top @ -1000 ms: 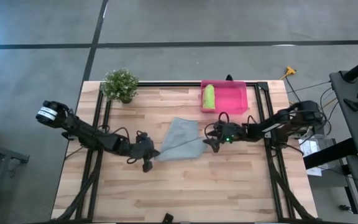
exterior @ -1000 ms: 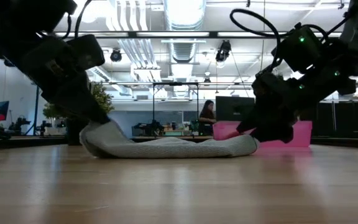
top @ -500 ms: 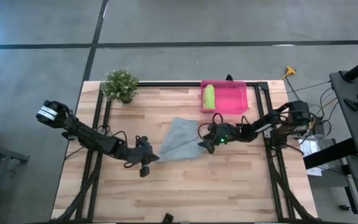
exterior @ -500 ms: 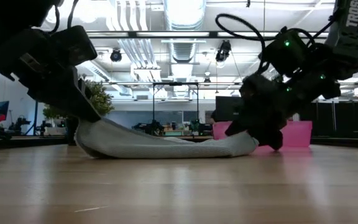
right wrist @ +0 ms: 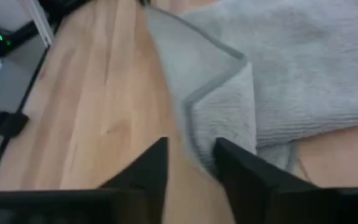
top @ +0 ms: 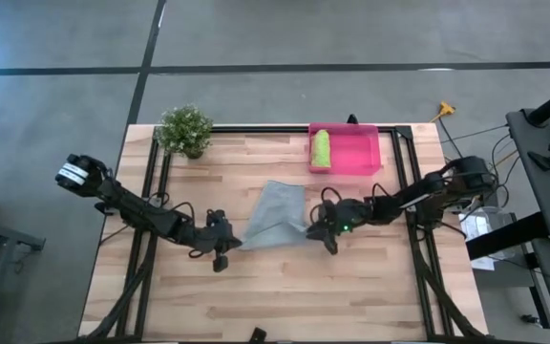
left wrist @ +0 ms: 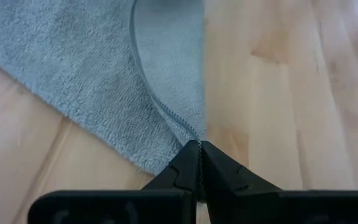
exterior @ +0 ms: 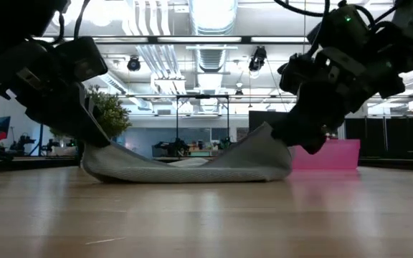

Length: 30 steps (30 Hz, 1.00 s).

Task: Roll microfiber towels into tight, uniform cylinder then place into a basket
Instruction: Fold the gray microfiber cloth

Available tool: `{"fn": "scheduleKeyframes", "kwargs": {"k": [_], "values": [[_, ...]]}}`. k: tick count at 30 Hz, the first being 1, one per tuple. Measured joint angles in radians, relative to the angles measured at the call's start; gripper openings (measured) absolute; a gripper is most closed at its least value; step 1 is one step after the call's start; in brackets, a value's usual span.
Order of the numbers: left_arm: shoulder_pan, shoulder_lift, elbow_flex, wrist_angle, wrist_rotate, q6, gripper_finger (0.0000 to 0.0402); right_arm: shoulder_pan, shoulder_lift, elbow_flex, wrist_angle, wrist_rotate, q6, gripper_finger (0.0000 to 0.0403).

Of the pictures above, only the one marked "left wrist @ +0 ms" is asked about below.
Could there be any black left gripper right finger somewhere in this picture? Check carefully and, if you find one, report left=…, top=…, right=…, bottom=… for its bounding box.
left=201, top=140, right=358, bottom=224

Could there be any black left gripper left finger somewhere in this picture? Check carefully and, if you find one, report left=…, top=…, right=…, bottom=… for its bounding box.
left=27, top=139, right=202, bottom=224

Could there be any grey microfiber towel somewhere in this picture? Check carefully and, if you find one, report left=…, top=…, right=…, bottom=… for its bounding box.
left=0, top=0, right=208, bottom=176

